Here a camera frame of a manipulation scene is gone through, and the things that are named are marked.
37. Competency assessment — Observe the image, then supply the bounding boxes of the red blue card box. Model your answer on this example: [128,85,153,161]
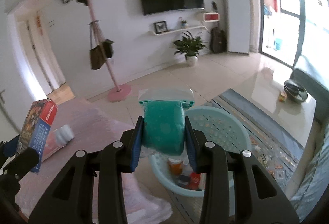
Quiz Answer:
[16,99,57,173]

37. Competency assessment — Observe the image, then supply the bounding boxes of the pink yogurt bottle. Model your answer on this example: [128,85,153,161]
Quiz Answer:
[41,124,75,162]

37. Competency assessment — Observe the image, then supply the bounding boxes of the teal tissue pack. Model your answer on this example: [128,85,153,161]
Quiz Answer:
[138,88,195,157]

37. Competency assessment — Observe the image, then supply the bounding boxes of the teal sofa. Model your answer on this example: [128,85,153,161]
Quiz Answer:
[286,55,328,223]

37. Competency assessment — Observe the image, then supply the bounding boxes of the glass coffee table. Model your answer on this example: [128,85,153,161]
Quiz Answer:
[221,64,318,149]

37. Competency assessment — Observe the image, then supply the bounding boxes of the light blue laundry basket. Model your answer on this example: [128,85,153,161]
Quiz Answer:
[149,106,251,198]

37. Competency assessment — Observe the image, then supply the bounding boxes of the white interior door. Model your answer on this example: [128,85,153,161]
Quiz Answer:
[1,56,28,140]

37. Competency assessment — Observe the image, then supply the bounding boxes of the dark ashtray bowl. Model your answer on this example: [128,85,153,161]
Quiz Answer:
[284,79,308,104]

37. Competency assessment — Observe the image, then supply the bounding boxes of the pink coat stand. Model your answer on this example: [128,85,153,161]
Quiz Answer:
[86,0,132,103]

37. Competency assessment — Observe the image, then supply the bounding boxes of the brown hanging bag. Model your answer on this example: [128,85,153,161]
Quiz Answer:
[89,22,105,70]

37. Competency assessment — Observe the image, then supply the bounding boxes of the black guitar case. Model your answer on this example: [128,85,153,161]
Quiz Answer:
[210,27,227,53]

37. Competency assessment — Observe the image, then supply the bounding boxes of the black hanging bag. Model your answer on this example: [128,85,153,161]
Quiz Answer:
[102,40,114,59]

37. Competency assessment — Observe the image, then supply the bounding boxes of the potted green plant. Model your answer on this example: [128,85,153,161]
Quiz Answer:
[173,31,206,67]

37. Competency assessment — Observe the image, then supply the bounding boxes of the white tall cabinet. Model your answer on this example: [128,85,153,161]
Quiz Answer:
[226,0,251,54]

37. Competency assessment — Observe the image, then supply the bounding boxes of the red white wall cube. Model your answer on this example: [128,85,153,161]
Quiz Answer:
[203,12,220,22]

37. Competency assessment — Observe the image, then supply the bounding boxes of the white curved wall shelf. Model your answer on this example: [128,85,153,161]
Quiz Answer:
[147,25,208,36]

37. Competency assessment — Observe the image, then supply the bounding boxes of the black picture frame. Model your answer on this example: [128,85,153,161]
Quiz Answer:
[154,21,168,34]

